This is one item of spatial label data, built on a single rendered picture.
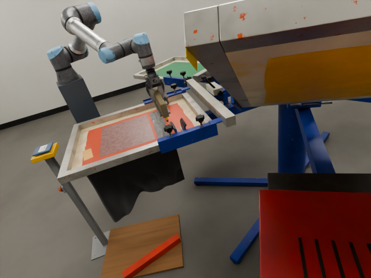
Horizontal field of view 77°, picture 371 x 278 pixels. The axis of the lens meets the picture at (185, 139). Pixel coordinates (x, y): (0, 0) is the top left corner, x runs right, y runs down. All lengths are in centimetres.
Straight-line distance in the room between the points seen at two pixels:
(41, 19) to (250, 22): 500
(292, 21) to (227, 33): 6
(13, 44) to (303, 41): 523
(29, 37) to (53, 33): 41
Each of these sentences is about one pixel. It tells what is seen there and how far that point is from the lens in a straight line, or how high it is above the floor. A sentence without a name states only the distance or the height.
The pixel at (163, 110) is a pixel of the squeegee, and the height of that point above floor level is 111.
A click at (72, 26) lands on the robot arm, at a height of 154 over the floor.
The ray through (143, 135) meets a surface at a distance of 132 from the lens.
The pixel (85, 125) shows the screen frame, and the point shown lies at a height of 98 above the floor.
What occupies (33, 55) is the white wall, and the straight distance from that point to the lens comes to 532.
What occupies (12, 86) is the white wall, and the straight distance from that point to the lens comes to 558.
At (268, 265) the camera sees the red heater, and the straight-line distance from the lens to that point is 54.
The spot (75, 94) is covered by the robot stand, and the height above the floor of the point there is 111.
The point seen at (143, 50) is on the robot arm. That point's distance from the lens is 126.
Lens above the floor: 158
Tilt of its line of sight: 32 degrees down
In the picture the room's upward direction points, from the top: 14 degrees counter-clockwise
